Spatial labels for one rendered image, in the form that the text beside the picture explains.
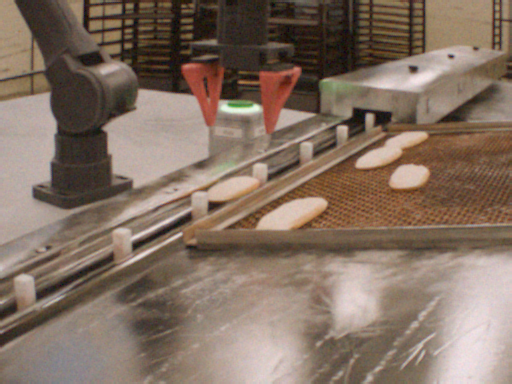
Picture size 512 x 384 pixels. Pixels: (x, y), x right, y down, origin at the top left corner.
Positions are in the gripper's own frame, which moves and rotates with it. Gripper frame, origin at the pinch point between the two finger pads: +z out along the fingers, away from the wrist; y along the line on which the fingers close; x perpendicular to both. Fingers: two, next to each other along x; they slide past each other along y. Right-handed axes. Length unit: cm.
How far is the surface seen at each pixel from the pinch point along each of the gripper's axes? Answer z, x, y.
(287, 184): 3.6, 9.0, -10.1
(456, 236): -0.5, 28.1, -31.3
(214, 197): 7.3, 5.8, -0.2
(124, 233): 6.0, 23.9, -1.1
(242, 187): 7.0, 1.5, -1.4
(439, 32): 27, -700, 133
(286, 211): 1.9, 22.0, -15.8
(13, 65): 57, -400, 439
